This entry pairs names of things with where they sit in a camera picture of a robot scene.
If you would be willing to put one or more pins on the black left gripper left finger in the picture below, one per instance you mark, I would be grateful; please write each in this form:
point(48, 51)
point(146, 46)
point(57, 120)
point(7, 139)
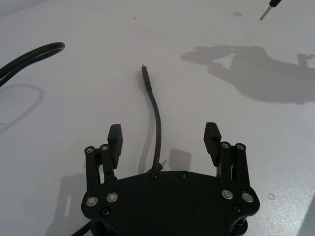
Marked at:
point(114, 145)

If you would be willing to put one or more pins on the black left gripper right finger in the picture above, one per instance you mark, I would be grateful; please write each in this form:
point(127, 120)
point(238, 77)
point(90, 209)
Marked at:
point(212, 145)

